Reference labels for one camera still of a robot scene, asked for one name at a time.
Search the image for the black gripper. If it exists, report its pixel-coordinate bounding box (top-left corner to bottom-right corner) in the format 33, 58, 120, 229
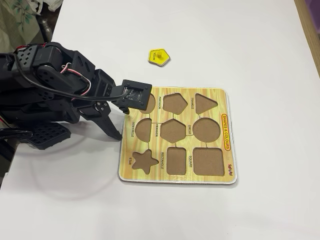
79, 68, 131, 141

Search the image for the yellow pentagon puzzle piece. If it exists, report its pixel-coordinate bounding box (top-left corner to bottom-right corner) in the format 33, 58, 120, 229
146, 48, 171, 67

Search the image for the wooden shape puzzle board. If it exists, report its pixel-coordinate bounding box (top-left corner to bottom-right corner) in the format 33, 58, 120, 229
117, 86, 239, 186

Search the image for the dark metal bottle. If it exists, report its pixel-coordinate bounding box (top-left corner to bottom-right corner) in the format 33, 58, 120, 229
37, 17, 55, 42

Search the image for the white plastic bag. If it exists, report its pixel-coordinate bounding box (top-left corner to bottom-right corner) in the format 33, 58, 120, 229
27, 0, 63, 16

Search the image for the floral green cloth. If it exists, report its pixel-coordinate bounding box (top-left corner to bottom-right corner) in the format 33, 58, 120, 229
0, 0, 43, 55

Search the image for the purple box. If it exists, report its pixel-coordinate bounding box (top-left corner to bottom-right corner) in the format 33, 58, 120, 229
303, 0, 320, 16

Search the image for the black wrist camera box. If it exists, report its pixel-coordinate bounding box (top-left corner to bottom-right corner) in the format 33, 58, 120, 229
109, 79, 153, 111

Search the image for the pink white servo cable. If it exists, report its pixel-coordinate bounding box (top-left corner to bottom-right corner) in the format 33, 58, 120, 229
60, 63, 93, 98

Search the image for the black camera cable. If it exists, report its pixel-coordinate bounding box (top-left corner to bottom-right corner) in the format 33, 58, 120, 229
13, 53, 130, 101

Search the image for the black grid base plate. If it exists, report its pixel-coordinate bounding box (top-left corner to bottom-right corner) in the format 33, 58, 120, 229
26, 121, 72, 151

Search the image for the black table clamp handle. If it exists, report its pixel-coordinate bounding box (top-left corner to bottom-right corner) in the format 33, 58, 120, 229
0, 127, 33, 141

